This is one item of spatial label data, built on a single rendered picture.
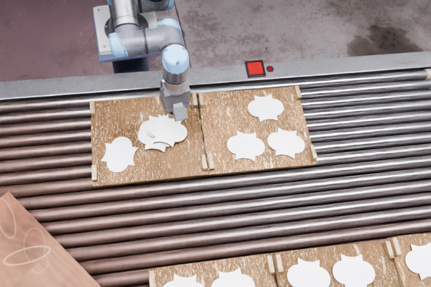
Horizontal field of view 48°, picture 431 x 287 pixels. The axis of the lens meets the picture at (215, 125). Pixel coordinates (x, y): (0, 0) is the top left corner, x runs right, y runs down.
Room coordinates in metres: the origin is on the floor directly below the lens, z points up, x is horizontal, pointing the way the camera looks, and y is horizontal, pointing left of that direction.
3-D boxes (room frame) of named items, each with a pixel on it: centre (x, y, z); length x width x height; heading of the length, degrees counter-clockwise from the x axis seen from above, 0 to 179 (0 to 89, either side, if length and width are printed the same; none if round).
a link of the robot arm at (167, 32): (0.94, 0.20, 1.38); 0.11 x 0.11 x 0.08; 20
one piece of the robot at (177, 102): (0.83, 0.14, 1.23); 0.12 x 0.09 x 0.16; 28
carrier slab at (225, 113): (0.94, -0.15, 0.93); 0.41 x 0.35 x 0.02; 107
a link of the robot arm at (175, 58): (0.85, 0.15, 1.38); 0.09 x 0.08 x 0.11; 20
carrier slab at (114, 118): (0.82, 0.24, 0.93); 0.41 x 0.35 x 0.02; 107
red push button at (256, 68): (1.23, -0.12, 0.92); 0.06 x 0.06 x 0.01; 17
